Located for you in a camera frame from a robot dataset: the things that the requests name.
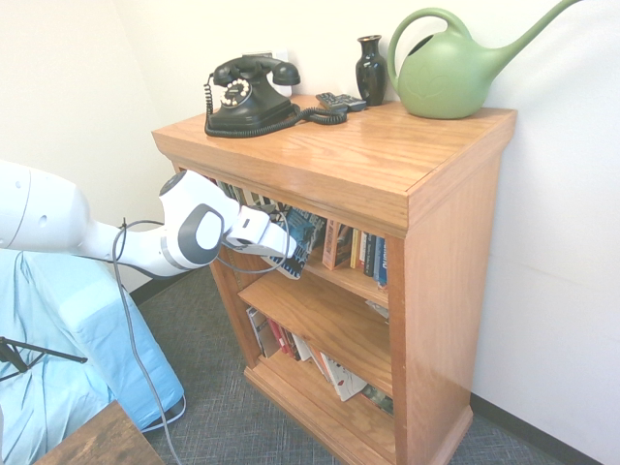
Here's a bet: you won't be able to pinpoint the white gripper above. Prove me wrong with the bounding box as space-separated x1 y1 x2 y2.
224 205 298 261

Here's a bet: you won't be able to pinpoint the blue black paperback book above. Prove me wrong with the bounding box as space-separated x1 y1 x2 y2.
263 202 328 283

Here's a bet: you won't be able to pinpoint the dark green spine book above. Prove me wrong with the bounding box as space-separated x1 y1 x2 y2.
215 179 244 205

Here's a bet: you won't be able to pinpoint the orange paperback book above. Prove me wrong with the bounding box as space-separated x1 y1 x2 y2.
321 219 355 272

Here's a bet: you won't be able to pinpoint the white yellow spine book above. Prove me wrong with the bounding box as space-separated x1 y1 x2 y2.
349 227 364 270

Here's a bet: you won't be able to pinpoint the grey white cover book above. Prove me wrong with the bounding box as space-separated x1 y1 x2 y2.
245 305 283 360

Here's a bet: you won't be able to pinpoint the red leaning book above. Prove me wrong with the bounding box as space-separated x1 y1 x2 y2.
265 318 302 362

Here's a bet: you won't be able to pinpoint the blue book white lettering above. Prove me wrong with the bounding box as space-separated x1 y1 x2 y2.
373 234 389 293

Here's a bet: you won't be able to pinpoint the black vintage rotary telephone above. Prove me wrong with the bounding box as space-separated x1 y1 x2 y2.
202 54 350 140

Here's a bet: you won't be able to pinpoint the loose paper photos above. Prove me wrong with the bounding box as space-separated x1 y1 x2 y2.
364 298 390 325

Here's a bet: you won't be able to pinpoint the black remote control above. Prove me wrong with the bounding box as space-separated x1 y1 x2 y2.
315 91 368 114

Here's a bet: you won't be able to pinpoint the white leaning book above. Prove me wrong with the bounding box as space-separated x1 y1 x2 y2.
319 352 369 403

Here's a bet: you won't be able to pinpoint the wooden bookshelf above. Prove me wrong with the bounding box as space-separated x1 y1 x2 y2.
151 94 518 465

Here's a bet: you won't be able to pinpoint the black ceramic vase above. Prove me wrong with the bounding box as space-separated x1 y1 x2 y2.
356 34 388 108

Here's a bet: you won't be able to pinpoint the dark flat-lying book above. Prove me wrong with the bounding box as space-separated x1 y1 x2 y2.
359 382 395 418

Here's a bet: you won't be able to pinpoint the light blue cloth cover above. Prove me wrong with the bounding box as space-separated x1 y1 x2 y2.
0 248 188 465

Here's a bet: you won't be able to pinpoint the green plastic watering can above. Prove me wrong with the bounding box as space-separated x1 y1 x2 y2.
387 0 588 120

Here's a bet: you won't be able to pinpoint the black tripod stand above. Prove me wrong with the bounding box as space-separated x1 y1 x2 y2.
0 335 90 375

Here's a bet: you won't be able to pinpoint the grey camera cable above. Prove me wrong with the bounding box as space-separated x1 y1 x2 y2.
111 218 293 465

